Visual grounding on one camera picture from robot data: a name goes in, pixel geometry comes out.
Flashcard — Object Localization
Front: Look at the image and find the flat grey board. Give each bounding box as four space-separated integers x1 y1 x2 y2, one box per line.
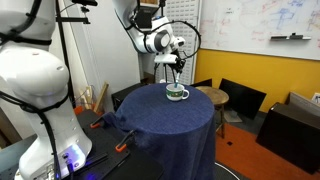
223 109 244 124

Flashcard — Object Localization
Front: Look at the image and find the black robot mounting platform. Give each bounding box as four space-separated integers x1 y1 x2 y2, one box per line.
0 109 165 180

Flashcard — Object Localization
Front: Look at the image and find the orange black spring clamp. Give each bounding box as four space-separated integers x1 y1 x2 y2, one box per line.
89 115 105 130
114 129 137 153

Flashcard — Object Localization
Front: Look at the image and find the small black monitor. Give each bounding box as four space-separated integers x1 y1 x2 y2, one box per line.
190 78 213 89

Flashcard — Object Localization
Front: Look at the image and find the teal marker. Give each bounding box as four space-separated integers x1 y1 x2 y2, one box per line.
173 73 181 90

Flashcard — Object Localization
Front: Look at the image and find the round wooden stool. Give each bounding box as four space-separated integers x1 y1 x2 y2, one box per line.
195 85 230 140

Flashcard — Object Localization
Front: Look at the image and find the whiteboard with drawings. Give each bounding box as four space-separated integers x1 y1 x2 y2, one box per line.
197 0 320 62

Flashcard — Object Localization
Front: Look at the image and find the black camera stand pole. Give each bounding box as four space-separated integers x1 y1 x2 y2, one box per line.
53 0 91 108

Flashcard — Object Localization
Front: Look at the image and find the large black monitor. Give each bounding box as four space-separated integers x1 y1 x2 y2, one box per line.
218 77 268 121

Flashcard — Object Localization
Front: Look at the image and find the wooden board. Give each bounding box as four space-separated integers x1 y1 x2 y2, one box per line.
92 81 110 114

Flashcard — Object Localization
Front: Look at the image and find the dark blue tablecloth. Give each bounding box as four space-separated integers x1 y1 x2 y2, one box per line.
101 82 217 180

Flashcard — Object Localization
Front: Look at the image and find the whiteboard marker tray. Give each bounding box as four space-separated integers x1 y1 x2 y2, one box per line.
269 32 312 42

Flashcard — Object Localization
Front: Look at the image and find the grey box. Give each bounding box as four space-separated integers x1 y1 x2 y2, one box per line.
286 91 320 118

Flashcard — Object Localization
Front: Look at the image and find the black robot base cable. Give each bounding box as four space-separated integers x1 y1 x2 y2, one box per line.
0 89 75 180

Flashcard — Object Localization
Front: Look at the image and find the orange object behind platform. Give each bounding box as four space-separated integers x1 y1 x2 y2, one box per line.
73 104 85 116

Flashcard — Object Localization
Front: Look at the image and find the black cabinet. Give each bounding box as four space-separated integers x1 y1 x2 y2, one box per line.
255 101 320 175

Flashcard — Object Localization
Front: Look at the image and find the round table floor base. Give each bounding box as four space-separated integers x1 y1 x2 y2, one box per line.
214 161 242 180

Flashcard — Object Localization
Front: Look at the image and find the white mug with green band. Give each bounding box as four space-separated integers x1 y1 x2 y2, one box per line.
165 83 190 102

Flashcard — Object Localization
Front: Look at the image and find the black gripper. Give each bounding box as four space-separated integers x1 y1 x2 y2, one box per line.
168 57 187 81

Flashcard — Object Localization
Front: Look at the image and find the black computer case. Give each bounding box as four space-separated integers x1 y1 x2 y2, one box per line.
111 82 150 113

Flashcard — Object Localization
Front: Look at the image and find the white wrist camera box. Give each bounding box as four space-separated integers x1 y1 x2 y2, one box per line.
153 53 179 65

